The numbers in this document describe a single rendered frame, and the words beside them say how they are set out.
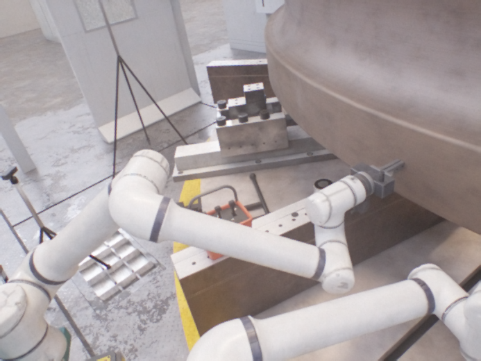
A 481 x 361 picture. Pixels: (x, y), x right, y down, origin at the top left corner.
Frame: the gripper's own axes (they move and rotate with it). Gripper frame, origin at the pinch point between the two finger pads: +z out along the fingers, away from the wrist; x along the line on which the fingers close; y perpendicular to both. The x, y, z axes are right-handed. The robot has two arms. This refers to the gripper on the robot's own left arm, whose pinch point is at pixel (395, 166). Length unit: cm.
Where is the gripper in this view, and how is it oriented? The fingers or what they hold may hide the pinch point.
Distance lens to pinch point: 124.8
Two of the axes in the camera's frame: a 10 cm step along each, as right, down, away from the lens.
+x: -5.2, -4.0, 7.5
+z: 8.4, -3.9, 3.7
